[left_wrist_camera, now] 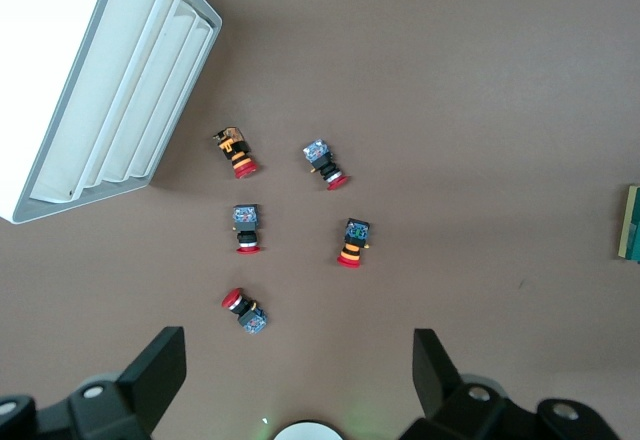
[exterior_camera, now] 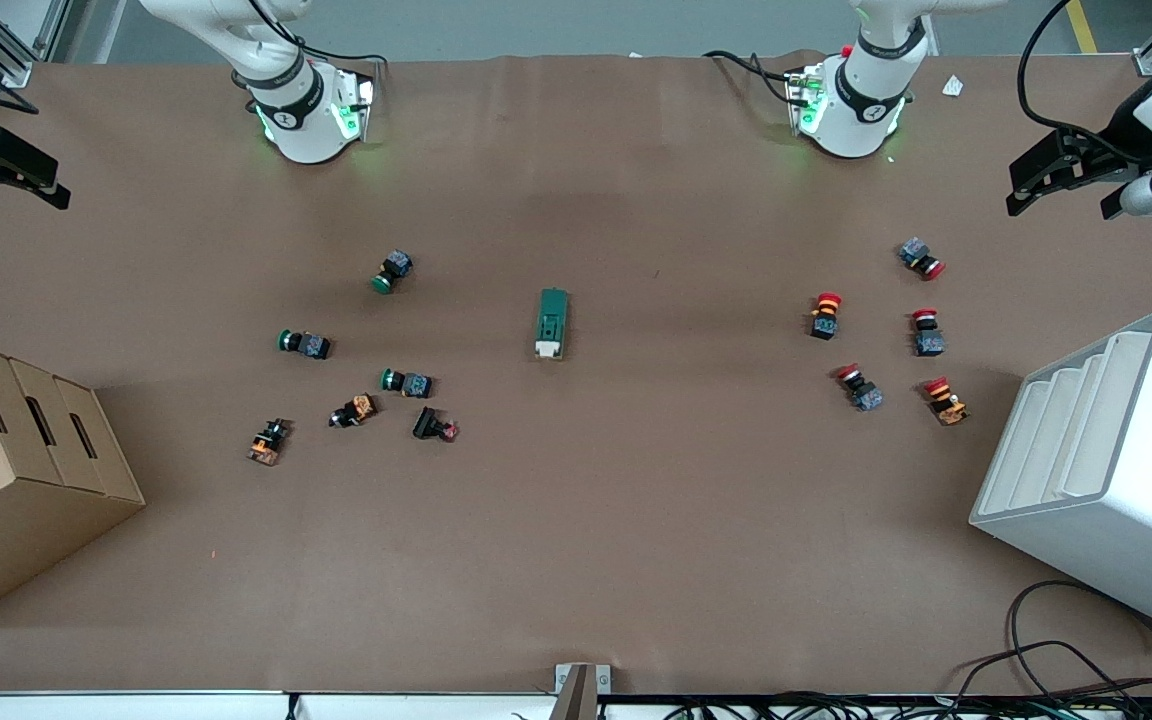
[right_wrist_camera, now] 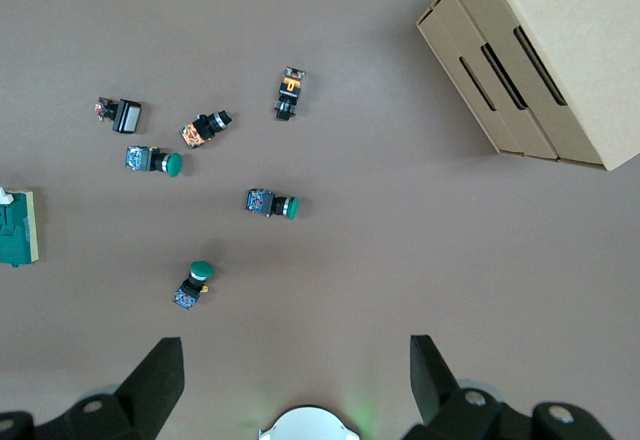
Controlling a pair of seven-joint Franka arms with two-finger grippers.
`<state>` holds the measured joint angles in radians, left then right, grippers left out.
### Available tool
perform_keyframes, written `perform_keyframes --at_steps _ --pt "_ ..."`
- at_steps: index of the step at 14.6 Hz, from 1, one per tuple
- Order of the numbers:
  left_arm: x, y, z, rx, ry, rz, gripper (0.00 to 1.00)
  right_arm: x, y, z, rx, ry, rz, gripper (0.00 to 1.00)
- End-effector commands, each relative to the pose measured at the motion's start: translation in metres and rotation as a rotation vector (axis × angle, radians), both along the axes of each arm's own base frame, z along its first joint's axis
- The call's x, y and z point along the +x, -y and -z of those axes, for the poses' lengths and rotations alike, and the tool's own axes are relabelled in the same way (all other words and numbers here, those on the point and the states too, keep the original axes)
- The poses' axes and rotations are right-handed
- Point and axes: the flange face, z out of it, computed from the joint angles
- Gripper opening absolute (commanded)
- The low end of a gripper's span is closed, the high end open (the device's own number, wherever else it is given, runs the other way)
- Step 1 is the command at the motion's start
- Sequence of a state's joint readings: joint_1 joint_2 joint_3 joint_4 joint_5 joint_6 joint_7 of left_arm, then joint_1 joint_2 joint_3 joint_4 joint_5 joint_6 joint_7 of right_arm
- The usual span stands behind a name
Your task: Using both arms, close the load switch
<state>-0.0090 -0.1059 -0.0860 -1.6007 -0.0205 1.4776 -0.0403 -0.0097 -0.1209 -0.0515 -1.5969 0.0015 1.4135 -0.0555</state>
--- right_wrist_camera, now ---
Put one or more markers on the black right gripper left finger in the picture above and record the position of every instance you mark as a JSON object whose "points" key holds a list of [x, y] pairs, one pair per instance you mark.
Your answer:
{"points": [[145, 395]]}

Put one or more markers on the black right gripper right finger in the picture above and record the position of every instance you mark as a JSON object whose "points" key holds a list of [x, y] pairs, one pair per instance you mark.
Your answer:
{"points": [[440, 400]]}

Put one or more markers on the green load switch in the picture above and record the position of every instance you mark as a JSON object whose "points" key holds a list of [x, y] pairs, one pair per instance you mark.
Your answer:
{"points": [[15, 230]]}

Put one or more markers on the green push button blue body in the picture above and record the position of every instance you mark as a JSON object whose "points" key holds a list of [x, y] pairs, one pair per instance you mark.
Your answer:
{"points": [[194, 282], [272, 203], [152, 161]]}

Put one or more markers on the brown paper table mat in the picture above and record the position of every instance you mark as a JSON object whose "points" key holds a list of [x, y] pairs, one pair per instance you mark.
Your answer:
{"points": [[350, 260]]}

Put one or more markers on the black square indicator button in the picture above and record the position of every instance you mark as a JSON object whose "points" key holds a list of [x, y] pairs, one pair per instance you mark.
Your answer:
{"points": [[122, 116]]}

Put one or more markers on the brown cardboard box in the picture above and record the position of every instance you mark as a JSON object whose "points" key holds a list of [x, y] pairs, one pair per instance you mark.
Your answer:
{"points": [[560, 50]]}

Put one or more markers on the black selector switch orange body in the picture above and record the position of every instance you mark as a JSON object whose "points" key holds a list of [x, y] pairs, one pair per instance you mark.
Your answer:
{"points": [[205, 130], [289, 92]]}

